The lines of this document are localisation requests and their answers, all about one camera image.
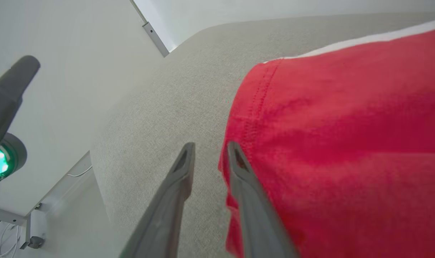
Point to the grey partition foot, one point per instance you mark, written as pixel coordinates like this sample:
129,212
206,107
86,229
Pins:
35,242

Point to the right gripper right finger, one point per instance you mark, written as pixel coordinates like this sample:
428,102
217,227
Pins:
256,222

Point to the grey metal wall trim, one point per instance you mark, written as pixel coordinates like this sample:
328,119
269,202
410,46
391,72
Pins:
156,37

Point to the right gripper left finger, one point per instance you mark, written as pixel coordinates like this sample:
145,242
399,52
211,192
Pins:
163,222

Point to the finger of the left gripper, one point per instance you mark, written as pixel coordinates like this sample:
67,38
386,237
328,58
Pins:
5,104

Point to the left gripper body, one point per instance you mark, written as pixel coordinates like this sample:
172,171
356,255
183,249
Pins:
9,157

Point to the red fabric garment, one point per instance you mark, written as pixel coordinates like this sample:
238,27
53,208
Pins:
346,143

